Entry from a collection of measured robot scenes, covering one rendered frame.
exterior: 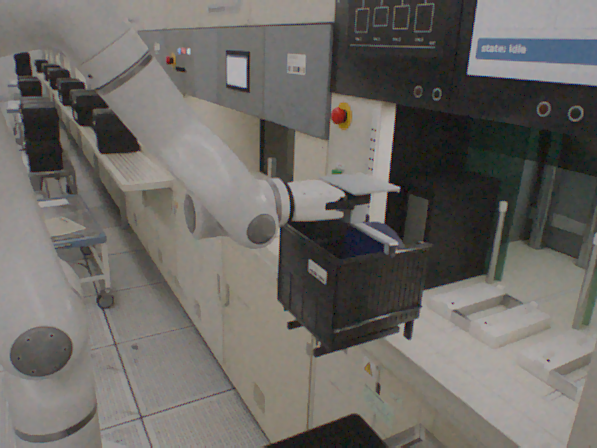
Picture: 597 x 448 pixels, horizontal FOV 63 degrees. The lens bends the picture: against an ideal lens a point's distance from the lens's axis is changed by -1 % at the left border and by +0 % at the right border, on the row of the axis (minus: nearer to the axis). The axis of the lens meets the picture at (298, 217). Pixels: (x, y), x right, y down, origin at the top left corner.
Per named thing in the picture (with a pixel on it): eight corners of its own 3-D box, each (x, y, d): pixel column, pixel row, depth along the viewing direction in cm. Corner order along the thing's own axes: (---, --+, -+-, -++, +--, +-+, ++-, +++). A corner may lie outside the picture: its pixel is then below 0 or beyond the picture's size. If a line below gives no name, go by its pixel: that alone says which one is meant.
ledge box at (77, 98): (71, 121, 434) (68, 91, 425) (104, 120, 448) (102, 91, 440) (77, 126, 410) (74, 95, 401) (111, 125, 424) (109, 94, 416)
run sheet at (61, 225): (24, 225, 285) (23, 222, 284) (63, 215, 302) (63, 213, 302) (48, 239, 266) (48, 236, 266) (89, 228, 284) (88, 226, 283)
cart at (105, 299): (17, 263, 341) (6, 197, 325) (95, 250, 367) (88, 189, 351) (29, 330, 263) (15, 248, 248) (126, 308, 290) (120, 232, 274)
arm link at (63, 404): (11, 453, 68) (-19, 303, 61) (14, 376, 84) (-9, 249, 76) (101, 427, 74) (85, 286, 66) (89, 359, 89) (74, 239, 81)
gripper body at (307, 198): (263, 214, 89) (316, 207, 94) (290, 233, 80) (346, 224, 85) (264, 174, 86) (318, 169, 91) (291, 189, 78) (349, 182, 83)
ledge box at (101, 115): (92, 146, 338) (88, 107, 330) (133, 144, 350) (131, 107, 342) (96, 154, 313) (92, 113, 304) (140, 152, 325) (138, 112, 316)
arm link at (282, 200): (253, 219, 87) (269, 217, 89) (276, 235, 80) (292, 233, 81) (254, 173, 85) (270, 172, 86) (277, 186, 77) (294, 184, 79)
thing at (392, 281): (272, 313, 106) (277, 170, 95) (349, 294, 115) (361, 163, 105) (333, 377, 86) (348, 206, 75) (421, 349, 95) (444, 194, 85)
